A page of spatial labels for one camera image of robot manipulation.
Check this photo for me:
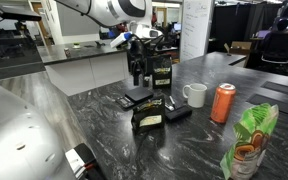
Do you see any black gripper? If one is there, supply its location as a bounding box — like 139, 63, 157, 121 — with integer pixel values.
127, 39, 153, 89

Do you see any black digital scale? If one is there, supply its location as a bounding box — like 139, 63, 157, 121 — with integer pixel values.
114, 86, 155, 111

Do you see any black packet with yellow logo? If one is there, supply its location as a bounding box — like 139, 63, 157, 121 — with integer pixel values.
150, 54, 173, 90

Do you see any black packet with white label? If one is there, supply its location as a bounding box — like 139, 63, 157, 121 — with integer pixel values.
130, 94, 167, 135

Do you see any silver pen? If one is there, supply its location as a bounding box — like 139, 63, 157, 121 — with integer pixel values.
168, 95, 177, 108

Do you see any black rectangular case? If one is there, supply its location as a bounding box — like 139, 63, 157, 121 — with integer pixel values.
164, 104, 194, 123

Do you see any white counter cabinet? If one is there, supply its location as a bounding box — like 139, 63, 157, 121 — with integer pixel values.
37, 41, 132, 97

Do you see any white ceramic mug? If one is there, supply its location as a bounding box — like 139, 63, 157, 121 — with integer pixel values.
182, 82, 208, 109

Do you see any white whiteboard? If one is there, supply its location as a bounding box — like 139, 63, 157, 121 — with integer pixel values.
179, 0, 216, 63

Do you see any orange drink can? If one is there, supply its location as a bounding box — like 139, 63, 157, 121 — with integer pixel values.
210, 82, 237, 125

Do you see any brown cardboard box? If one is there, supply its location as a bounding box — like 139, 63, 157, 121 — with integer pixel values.
223, 40, 253, 56

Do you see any black curtain partition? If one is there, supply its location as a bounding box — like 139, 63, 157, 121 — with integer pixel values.
213, 2, 282, 53

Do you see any green snack bag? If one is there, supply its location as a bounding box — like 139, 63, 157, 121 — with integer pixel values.
219, 102, 280, 180

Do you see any purple laptop screen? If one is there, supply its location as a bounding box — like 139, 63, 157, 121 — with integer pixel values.
256, 29, 272, 39

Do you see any black mesh office chair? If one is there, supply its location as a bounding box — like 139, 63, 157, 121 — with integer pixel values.
260, 32, 288, 73

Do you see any seated person in dark clothes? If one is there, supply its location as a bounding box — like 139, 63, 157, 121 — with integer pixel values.
262, 18, 288, 43

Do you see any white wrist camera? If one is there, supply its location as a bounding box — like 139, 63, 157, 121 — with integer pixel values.
109, 31, 133, 49

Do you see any black box with red wires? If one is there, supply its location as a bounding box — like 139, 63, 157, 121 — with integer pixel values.
64, 143, 107, 180

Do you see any black table cable hatch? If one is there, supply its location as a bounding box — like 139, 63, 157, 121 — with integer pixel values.
261, 80, 288, 99
246, 93, 288, 119

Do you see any black camera on stand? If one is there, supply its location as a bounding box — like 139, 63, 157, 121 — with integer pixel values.
0, 4, 43, 22

